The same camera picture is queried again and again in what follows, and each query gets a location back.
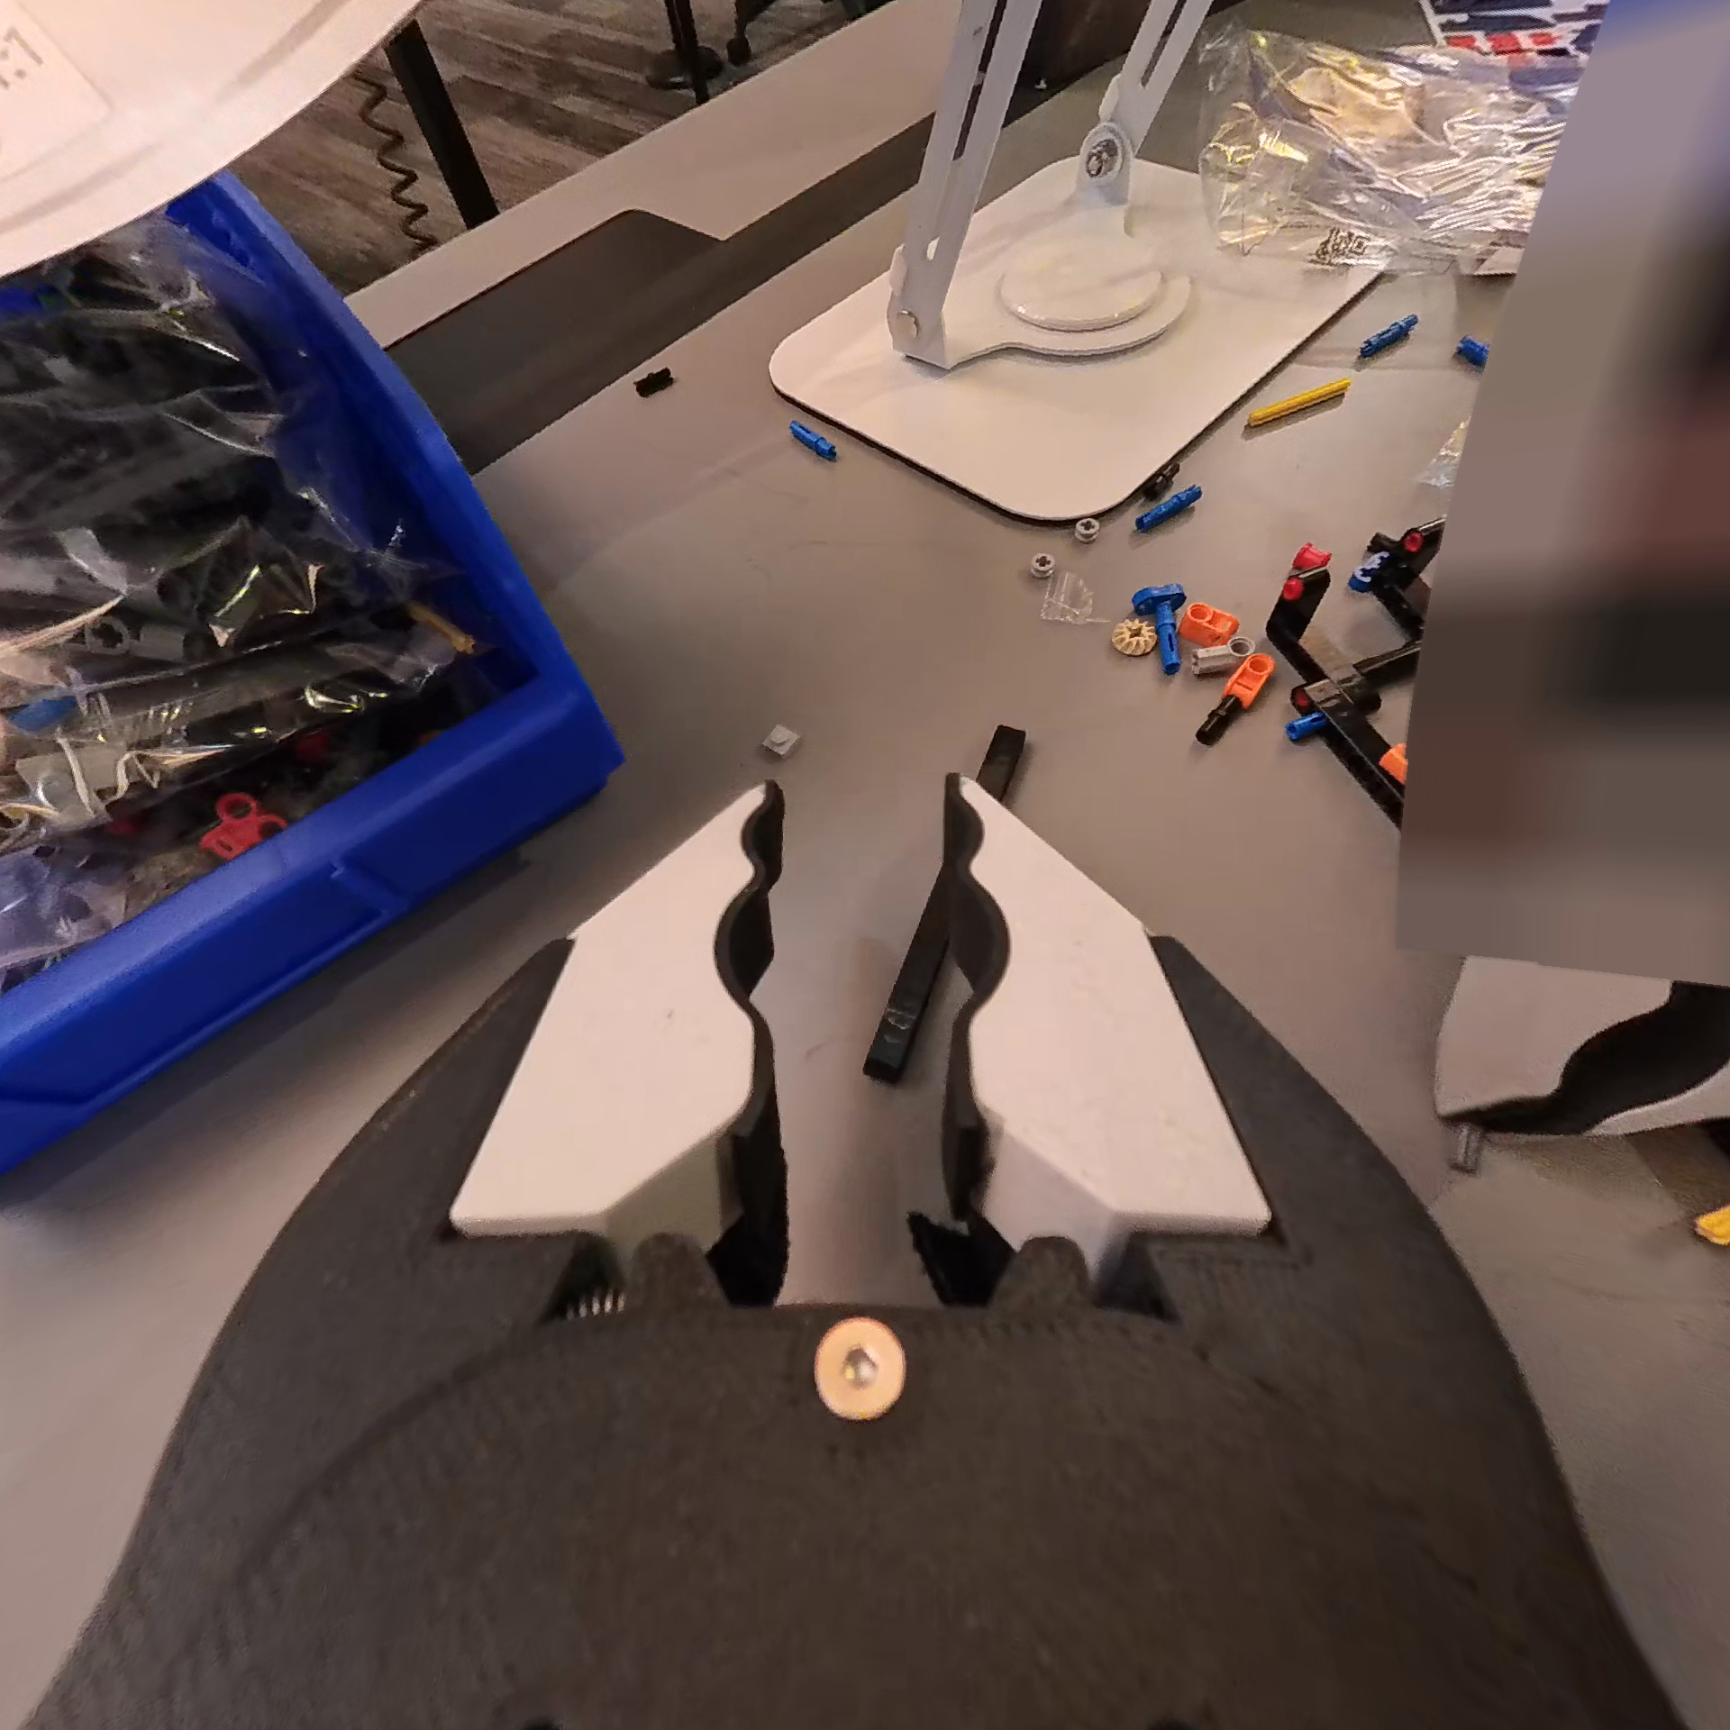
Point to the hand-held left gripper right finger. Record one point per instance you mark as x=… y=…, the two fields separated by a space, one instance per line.
x=1112 y=1083

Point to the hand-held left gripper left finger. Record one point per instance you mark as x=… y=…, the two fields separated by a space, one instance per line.
x=606 y=1083

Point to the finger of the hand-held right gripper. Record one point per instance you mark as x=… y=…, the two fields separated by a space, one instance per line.
x=1528 y=1016
x=1676 y=1100

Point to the small grey lego pin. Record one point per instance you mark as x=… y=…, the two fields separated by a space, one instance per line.
x=1473 y=1147

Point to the black lego beam assembly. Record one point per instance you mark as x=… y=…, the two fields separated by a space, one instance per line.
x=1337 y=677

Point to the small grey square lego piece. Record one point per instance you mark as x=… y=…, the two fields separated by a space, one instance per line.
x=781 y=743

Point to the grey lego connector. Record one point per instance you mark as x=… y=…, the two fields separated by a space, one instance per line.
x=1220 y=658

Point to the tan lego gear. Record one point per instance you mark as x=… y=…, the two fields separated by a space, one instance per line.
x=1134 y=640

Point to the blue T-shaped lego piece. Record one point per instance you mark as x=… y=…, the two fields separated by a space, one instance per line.
x=1163 y=627

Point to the orange lego connector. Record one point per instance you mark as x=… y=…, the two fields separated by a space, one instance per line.
x=1210 y=622

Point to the long blue lego pin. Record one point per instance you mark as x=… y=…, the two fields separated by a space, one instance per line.
x=1167 y=510

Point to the long yellow lego axle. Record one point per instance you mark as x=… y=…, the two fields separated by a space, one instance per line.
x=1295 y=402

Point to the pile of lego part bags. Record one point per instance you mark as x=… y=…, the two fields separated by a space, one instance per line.
x=202 y=543

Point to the lego sticker sheet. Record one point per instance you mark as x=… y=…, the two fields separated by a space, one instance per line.
x=1501 y=24

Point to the black flat bar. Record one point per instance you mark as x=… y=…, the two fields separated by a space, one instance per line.
x=929 y=932

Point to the blue plastic bin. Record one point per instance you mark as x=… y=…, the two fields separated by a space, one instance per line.
x=449 y=837

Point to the orange connector with black pin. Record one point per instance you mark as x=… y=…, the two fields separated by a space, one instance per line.
x=1249 y=679

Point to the blue connector with black pin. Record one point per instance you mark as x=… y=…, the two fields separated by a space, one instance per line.
x=1379 y=569

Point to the clear plastic scrap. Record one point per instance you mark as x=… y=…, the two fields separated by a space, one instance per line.
x=1070 y=598

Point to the large crinkled clear plastic bag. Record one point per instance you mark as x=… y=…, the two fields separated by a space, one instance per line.
x=1379 y=152

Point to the black table leg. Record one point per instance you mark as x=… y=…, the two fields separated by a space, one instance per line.
x=441 y=120

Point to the black wheeled chair base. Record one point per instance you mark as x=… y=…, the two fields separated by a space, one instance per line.
x=693 y=52

